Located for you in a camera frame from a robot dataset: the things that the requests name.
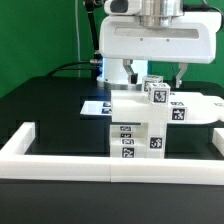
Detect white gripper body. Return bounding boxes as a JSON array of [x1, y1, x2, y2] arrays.
[[98, 0, 223, 65]]

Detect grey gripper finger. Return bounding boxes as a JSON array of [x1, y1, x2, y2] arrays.
[[173, 63, 188, 88], [123, 59, 138, 84]]

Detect white tagged cube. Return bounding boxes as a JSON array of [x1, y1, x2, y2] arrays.
[[141, 75, 163, 92], [148, 83, 170, 105]]

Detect white chair back frame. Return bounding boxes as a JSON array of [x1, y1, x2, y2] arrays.
[[111, 90, 224, 124]]

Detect white chair seat part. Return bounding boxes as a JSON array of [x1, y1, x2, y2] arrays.
[[133, 123, 167, 159]]

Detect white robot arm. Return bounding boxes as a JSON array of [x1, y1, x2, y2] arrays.
[[84, 0, 224, 89]]

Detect white sheet with tags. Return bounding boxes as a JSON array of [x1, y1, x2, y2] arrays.
[[80, 101, 112, 116]]

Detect white U-shaped fence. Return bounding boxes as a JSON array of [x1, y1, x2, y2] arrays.
[[0, 122, 224, 186]]

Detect black table cables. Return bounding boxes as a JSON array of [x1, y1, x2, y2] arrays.
[[45, 60, 101, 78]]

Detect white thin cable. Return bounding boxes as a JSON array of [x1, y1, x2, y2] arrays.
[[75, 0, 82, 78]]

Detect black corrugated hose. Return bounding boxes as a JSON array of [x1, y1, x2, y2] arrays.
[[83, 0, 104, 64]]

